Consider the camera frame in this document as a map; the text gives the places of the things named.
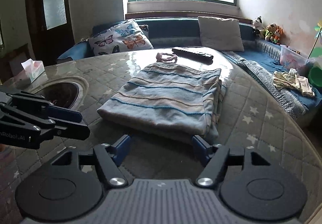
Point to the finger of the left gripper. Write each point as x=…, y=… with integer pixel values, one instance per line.
x=72, y=131
x=63, y=114

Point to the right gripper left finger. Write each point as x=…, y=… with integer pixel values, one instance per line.
x=120, y=149

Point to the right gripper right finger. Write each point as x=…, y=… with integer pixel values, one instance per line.
x=202, y=150

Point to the blue striped knit garment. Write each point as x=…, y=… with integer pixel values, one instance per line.
x=169, y=100

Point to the cream crumpled clothes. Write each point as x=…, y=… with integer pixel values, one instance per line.
x=292, y=80

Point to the tissue box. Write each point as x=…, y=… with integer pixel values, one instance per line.
x=33, y=69

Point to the black remote control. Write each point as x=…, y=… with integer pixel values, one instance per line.
x=196, y=56

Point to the butterfly print pillow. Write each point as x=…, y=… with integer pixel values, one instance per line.
x=123, y=37

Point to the dark wooden door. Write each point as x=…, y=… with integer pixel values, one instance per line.
x=50, y=29

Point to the blue sofa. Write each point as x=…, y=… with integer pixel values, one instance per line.
x=260, y=58

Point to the grey square cushion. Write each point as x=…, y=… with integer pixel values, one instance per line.
x=220, y=34

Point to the clear plastic storage box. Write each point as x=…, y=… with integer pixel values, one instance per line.
x=291, y=59

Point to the green plastic basin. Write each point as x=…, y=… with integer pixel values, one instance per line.
x=315, y=77

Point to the orange plush toys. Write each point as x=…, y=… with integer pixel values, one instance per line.
x=273, y=33

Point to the panda plush toy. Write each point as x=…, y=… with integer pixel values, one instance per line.
x=257, y=26

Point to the colourful pinwheel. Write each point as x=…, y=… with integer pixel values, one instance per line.
x=317, y=28

